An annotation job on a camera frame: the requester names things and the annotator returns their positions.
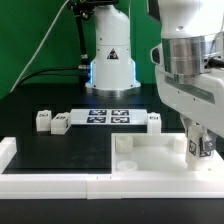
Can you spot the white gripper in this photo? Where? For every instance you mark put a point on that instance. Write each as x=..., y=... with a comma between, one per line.
x=202, y=102

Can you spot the white square tabletop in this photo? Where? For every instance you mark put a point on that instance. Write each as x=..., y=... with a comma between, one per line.
x=163, y=152

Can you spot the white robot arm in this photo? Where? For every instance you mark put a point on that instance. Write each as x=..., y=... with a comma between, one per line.
x=189, y=61

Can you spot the white U-shaped fence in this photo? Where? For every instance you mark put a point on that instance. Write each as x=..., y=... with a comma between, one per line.
x=116, y=185

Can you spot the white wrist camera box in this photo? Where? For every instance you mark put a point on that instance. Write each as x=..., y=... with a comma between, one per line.
x=156, y=55

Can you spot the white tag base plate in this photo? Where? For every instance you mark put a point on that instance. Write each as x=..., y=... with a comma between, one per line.
x=108, y=116

